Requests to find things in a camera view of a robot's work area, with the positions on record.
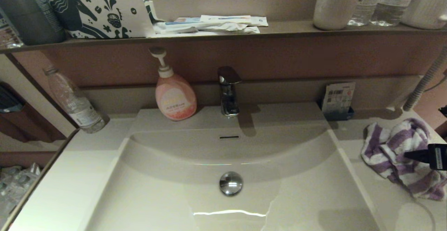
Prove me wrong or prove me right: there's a purple white striped towel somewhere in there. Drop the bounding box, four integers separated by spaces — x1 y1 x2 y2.
361 118 447 201

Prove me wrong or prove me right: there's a chrome lever faucet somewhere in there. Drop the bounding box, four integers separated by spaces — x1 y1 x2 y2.
218 66 242 117

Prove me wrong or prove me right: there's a white ceramic sink basin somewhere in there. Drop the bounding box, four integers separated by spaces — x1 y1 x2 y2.
82 102 383 231

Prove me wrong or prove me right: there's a dark blue small tray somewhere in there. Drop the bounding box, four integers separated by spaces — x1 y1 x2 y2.
317 100 354 121

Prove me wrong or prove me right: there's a white card with QR code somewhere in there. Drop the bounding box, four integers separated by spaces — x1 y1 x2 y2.
321 82 356 114

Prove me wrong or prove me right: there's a clear plastic water bottle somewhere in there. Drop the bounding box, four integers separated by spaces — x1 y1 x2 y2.
347 0 381 26
43 67 109 133
369 0 419 27

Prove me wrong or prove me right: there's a white ribbed kettle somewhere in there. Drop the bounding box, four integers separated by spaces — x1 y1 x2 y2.
400 0 447 29

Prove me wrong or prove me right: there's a white cylindrical cup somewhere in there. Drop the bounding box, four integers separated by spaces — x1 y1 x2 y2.
313 0 364 30

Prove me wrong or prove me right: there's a chrome drain stopper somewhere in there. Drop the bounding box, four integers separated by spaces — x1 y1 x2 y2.
219 171 243 196

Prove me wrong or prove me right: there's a white toothbrush packet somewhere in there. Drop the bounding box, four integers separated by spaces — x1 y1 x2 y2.
200 14 268 27

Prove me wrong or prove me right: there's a crumpled white plastic wrapper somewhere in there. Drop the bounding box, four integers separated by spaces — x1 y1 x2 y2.
153 21 261 36

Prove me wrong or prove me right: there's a pink soap pump bottle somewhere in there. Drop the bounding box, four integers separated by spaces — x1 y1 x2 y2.
149 47 198 121

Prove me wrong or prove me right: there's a teal printed sachet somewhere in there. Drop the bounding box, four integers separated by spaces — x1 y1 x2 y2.
164 17 201 25

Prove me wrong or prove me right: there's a blue white folded packet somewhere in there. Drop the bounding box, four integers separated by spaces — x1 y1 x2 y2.
143 0 164 23

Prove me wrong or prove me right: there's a white box with horse print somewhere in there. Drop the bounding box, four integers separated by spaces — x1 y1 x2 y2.
38 0 154 38

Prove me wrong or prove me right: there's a clear crumpled plastic bag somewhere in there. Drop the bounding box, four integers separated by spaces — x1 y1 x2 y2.
0 163 42 221

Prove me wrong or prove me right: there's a dark grey ribbed object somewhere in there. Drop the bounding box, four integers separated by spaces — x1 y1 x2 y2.
0 84 25 113

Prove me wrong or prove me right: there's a dark grey canister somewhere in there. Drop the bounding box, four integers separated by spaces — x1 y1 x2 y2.
0 0 65 45

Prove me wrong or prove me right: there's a clear jar with sachets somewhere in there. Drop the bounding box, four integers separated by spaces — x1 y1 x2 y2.
0 10 24 48

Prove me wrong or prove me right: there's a thin grey cord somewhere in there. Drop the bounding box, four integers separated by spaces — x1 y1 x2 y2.
424 74 447 92

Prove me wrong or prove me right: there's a grey corrugated hose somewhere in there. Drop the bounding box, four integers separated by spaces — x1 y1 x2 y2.
403 48 447 111

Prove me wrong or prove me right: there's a brown wall shelf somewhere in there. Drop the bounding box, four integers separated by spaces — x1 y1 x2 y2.
0 20 447 54

